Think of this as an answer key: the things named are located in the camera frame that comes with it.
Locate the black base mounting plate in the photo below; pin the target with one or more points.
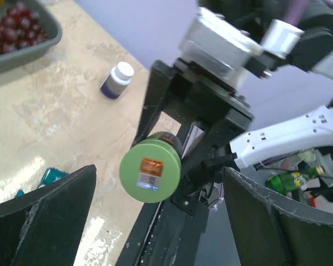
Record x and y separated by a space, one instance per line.
163 234

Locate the green glass bottle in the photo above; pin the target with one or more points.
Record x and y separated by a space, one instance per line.
290 180

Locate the green black pill bottle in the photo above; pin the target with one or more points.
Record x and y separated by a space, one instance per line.
150 171

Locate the purple grape bunch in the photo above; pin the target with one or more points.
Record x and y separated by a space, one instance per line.
20 28

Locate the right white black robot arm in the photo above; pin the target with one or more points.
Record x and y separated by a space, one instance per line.
193 123

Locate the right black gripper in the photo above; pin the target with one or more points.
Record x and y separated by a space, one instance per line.
188 93

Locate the teal weekly pill organizer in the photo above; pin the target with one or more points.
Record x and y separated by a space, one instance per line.
50 176

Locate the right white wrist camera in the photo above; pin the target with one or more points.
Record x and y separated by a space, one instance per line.
218 47

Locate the gray fruit tray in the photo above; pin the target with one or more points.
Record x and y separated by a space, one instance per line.
54 31

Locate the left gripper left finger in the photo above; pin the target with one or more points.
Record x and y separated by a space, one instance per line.
45 226

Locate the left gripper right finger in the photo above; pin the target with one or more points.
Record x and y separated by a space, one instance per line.
271 229

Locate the white purple pill bottle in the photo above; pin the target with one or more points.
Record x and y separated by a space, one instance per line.
117 80

